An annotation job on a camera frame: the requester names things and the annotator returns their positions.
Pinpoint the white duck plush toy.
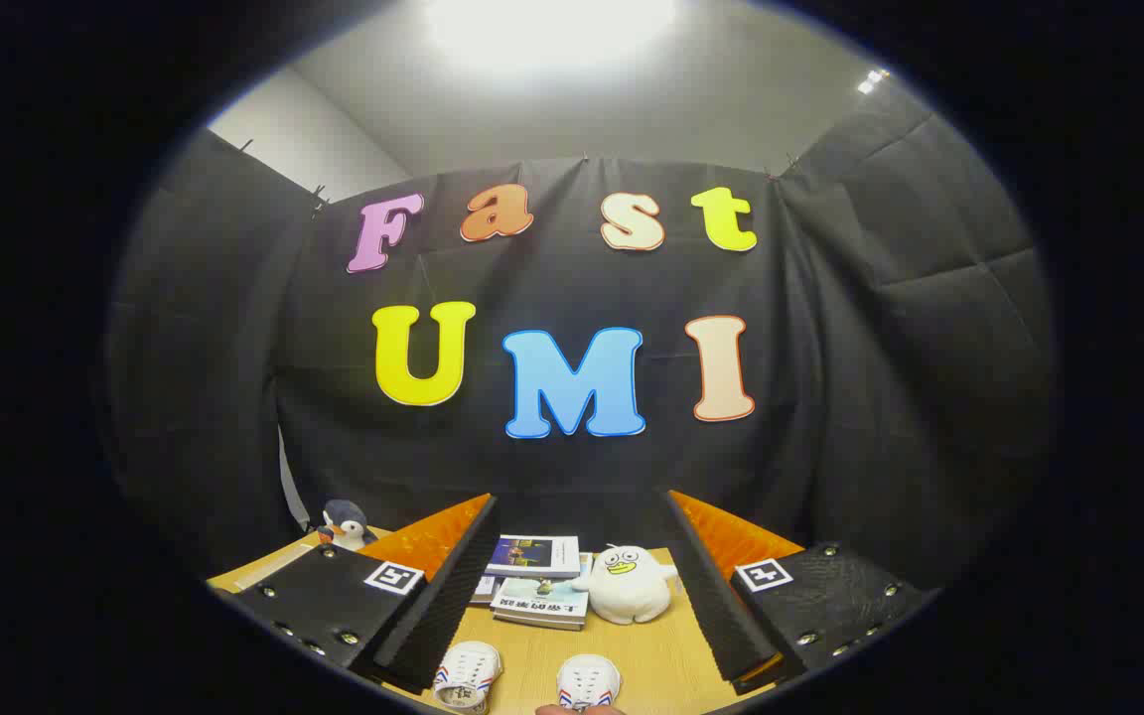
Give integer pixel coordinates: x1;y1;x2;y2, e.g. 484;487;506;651
572;543;680;626

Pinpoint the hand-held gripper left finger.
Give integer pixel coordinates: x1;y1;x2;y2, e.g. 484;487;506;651
217;494;501;694

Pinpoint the white shoe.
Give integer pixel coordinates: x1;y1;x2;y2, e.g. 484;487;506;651
433;642;503;714
557;654;623;712

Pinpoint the large ceiling light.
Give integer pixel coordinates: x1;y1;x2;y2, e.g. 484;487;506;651
423;0;677;71

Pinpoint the navy penguin plush toy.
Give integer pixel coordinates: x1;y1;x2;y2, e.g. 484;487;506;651
319;500;379;552

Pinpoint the book with teal cover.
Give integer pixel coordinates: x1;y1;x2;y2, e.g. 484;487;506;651
493;576;591;632

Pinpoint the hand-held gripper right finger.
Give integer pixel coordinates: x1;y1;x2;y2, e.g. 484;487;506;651
664;490;940;694

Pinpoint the book with blue night cover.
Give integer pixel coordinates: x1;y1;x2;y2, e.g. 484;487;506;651
486;535;582;580

